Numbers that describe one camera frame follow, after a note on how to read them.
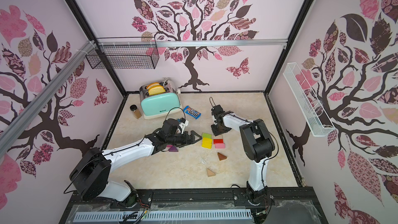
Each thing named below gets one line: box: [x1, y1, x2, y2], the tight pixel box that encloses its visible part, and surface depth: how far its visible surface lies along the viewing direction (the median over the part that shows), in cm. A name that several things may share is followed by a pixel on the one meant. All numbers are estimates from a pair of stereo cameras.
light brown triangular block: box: [206, 168, 216, 177], surface depth 82 cm
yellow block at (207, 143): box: [201, 140, 213, 149], surface depth 94 cm
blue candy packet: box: [183, 105, 202, 120], surface depth 109 cm
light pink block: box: [215, 143, 226, 149], surface depth 94 cm
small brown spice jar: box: [129, 104, 142, 120], surface depth 102 cm
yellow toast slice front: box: [148, 85, 166, 96], surface depth 97 cm
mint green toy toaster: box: [139, 80, 182, 120], surface depth 100 cm
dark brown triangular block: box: [217, 151, 227, 161], surface depth 88 cm
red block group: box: [213, 138, 224, 145], surface depth 94 cm
